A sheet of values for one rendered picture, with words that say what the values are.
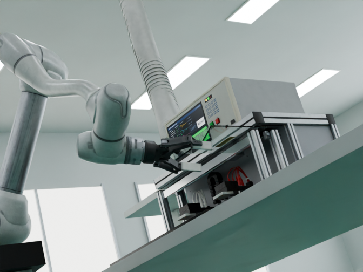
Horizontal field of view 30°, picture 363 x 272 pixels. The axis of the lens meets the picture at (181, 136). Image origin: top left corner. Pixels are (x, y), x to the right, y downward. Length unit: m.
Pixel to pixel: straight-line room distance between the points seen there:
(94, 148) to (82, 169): 5.91
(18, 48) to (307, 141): 1.12
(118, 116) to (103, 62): 4.66
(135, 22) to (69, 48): 1.84
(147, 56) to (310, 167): 2.73
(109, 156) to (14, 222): 0.56
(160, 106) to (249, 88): 1.51
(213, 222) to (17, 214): 0.80
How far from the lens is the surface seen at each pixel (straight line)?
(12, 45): 2.45
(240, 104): 2.59
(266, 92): 2.72
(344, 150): 1.70
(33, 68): 2.37
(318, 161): 1.75
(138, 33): 4.48
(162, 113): 4.07
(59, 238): 7.55
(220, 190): 2.50
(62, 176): 7.84
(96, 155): 2.11
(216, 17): 6.40
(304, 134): 2.61
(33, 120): 2.55
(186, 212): 2.66
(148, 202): 3.51
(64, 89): 2.20
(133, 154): 2.12
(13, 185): 2.54
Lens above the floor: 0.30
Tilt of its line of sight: 19 degrees up
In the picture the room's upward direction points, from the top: 15 degrees counter-clockwise
